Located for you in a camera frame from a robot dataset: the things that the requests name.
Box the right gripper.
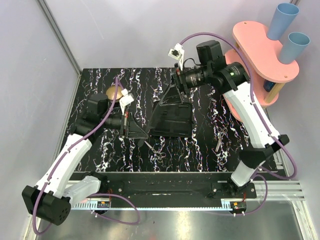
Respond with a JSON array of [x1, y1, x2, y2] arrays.
[[159, 63, 212, 107]]

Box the black hair comb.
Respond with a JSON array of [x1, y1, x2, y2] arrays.
[[137, 139, 145, 148]]

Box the black zip tool case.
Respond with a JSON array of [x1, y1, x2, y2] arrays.
[[147, 102, 194, 138]]

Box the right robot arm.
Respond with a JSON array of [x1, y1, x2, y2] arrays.
[[151, 40, 289, 199]]

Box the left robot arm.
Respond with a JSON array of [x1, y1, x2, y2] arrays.
[[22, 90, 148, 226]]

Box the silver scissors near centre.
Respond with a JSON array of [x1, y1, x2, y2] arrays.
[[144, 140, 166, 163]]

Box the silver scissors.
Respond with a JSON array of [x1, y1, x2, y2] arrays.
[[144, 140, 166, 163], [215, 128, 227, 152]]

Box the bronze bowl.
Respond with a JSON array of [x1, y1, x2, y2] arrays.
[[105, 85, 123, 101]]

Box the silver scissors on right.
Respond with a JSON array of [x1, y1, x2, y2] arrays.
[[215, 128, 227, 152]]

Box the dark blue cup on shelf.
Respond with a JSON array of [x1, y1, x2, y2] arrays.
[[263, 80, 276, 92]]

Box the pink three-tier shelf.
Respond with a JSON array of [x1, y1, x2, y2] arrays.
[[232, 20, 300, 109]]

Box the blue cup lower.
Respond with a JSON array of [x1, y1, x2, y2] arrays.
[[277, 32, 311, 65]]

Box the blue cup upper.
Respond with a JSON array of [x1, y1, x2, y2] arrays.
[[266, 2, 300, 41]]

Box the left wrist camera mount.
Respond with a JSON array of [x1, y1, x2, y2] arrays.
[[119, 88, 135, 115]]

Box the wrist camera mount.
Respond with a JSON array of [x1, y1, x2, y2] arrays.
[[168, 43, 185, 70], [119, 88, 135, 115]]

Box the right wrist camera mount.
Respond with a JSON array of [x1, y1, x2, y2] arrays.
[[168, 43, 185, 70]]

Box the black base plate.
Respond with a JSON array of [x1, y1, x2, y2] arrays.
[[79, 171, 257, 199]]

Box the aluminium rail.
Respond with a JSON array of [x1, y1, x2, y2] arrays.
[[34, 180, 306, 201]]

